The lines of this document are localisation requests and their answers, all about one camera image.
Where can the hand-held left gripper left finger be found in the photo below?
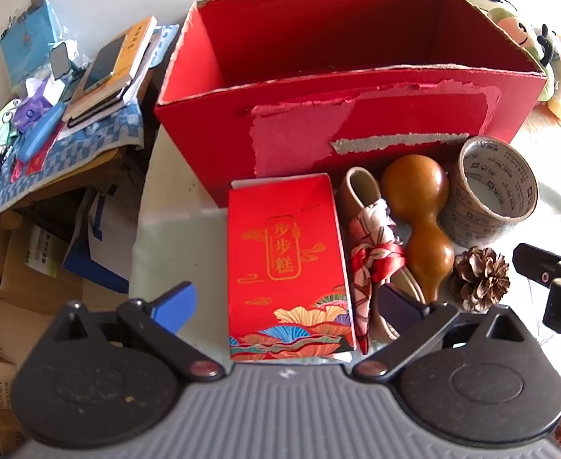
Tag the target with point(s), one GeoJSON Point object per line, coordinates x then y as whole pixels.
{"type": "Point", "coordinates": [175, 303]}

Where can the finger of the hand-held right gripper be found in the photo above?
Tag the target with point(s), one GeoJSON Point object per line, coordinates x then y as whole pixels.
{"type": "Point", "coordinates": [536, 265]}

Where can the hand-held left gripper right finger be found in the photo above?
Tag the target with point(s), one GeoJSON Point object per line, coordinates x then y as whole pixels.
{"type": "Point", "coordinates": [400, 307]}

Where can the brown pine cone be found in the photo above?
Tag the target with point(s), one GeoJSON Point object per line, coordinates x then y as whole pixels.
{"type": "Point", "coordinates": [480, 279]}

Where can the tan slipper with patterned scarf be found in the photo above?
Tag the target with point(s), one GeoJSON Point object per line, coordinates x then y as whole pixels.
{"type": "Point", "coordinates": [374, 244]}

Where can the printed packing tape roll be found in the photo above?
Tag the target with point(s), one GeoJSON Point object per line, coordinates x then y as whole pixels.
{"type": "Point", "coordinates": [460, 213]}

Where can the brown gourd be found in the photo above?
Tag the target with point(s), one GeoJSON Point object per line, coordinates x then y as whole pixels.
{"type": "Point", "coordinates": [414, 186]}

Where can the red printed carton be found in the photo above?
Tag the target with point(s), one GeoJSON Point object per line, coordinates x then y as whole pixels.
{"type": "Point", "coordinates": [285, 248]}

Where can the red cardboard box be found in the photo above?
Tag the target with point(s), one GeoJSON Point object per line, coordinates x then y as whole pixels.
{"type": "Point", "coordinates": [309, 33]}

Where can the green cartoon bedsheet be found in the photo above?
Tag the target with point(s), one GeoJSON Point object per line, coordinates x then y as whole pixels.
{"type": "Point", "coordinates": [185, 248]}

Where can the white and blue bag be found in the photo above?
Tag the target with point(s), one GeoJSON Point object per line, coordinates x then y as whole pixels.
{"type": "Point", "coordinates": [101, 244]}

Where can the pile of cardboard boxes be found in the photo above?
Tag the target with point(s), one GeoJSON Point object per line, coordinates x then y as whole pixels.
{"type": "Point", "coordinates": [17, 272]}

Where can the wooden side table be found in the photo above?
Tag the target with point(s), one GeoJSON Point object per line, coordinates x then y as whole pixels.
{"type": "Point", "coordinates": [70, 181]}

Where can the blue checkered cloth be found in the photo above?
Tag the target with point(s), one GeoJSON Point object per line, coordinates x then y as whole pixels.
{"type": "Point", "coordinates": [84, 146]}

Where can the black notebook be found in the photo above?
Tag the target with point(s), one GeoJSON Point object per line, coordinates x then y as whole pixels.
{"type": "Point", "coordinates": [94, 110]}

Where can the blue glasses case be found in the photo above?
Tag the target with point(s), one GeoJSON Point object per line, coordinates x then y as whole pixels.
{"type": "Point", "coordinates": [41, 131]}

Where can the green mushroom plush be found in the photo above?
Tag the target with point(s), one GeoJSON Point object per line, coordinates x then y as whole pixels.
{"type": "Point", "coordinates": [515, 28]}

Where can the purple tissue pack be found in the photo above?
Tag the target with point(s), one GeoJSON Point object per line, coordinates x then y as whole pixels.
{"type": "Point", "coordinates": [31, 112]}

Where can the smartphone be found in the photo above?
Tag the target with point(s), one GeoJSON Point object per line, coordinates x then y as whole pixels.
{"type": "Point", "coordinates": [104, 64]}

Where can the stack of papers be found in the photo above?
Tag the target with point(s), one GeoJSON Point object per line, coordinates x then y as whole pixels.
{"type": "Point", "coordinates": [163, 40]}

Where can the yellow book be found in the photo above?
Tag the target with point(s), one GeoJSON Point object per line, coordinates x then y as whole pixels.
{"type": "Point", "coordinates": [137, 43]}

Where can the blue paper bag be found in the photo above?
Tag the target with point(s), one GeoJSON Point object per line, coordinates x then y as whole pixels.
{"type": "Point", "coordinates": [27, 38]}

